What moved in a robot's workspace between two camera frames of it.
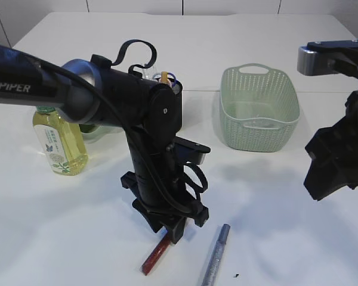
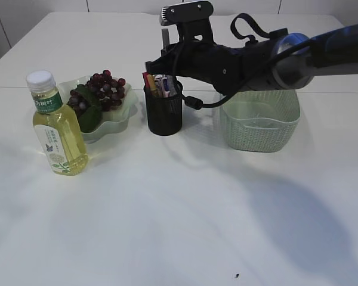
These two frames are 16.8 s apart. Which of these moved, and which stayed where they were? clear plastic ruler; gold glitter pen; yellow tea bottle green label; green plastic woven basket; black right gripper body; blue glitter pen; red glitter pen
Moved: blue glitter pen; clear plastic ruler; black right gripper body; gold glitter pen; red glitter pen
Stayed: green plastic woven basket; yellow tea bottle green label
